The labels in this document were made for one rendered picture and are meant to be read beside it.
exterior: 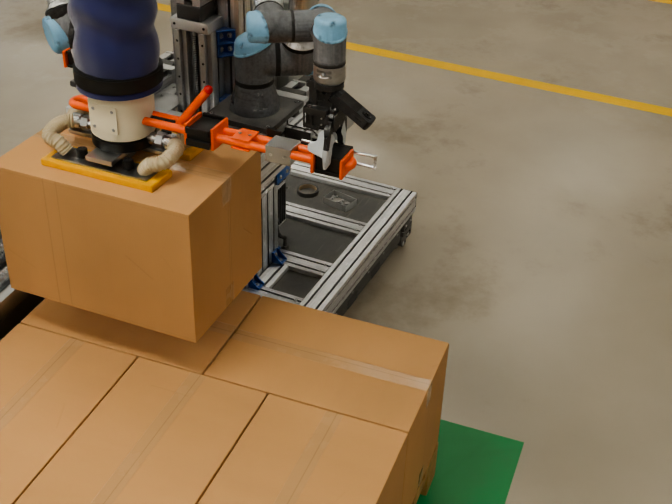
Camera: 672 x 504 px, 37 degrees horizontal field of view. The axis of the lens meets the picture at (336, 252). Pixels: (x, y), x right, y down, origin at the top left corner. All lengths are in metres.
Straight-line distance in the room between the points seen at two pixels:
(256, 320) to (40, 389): 0.65
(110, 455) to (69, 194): 0.67
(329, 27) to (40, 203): 0.94
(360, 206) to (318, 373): 1.49
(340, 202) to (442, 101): 1.59
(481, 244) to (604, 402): 1.04
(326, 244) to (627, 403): 1.27
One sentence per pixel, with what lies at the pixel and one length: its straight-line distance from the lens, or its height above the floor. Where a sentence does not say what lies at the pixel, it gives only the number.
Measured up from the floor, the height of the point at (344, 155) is 1.23.
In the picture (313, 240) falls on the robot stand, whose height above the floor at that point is 0.21.
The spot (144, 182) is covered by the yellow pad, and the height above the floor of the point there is 1.09.
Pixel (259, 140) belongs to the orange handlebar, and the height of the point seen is 1.20.
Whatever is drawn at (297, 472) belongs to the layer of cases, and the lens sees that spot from 2.53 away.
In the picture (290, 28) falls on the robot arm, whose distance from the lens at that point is 2.38.
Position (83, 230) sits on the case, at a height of 0.95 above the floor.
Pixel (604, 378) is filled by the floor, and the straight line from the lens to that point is 3.78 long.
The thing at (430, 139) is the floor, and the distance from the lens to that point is 5.19.
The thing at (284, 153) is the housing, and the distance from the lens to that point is 2.46.
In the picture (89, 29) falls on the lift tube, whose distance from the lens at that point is 2.54.
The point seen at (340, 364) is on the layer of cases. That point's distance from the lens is 2.83.
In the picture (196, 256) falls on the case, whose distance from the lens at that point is 2.56.
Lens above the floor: 2.38
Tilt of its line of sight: 34 degrees down
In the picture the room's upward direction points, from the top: 2 degrees clockwise
